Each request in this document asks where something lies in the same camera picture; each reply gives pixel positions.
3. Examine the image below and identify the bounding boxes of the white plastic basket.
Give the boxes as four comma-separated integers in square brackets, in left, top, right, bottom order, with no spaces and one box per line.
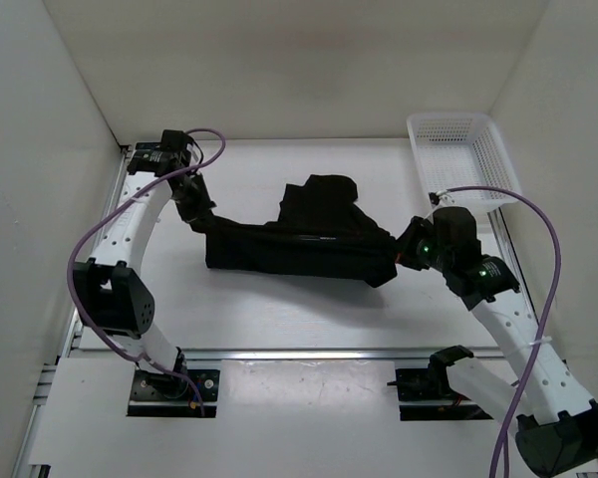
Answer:
[407,113,521,214]

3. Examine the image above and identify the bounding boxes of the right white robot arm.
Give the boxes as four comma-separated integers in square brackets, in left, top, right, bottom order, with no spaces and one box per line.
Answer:
[396,207,598,477]

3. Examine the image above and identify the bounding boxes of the black shorts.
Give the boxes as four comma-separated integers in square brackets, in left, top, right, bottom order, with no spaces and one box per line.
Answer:
[190,174,398,288]

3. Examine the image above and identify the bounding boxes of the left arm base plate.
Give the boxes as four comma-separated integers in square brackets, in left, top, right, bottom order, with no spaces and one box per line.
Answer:
[127,368,220,418]

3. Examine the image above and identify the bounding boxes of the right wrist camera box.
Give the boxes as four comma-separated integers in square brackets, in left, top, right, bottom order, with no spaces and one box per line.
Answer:
[428,189,455,208]

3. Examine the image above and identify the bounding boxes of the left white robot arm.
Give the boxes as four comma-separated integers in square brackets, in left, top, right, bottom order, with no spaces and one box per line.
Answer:
[67,129,214,398]

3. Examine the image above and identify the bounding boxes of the aluminium frame rail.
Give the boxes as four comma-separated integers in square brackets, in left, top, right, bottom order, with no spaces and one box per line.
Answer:
[69,348,509,362]

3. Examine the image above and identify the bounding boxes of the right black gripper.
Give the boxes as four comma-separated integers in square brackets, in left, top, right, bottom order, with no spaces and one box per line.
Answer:
[386,216,452,273]

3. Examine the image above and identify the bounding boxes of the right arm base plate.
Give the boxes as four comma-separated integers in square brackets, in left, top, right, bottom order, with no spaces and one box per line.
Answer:
[387,368,492,422]

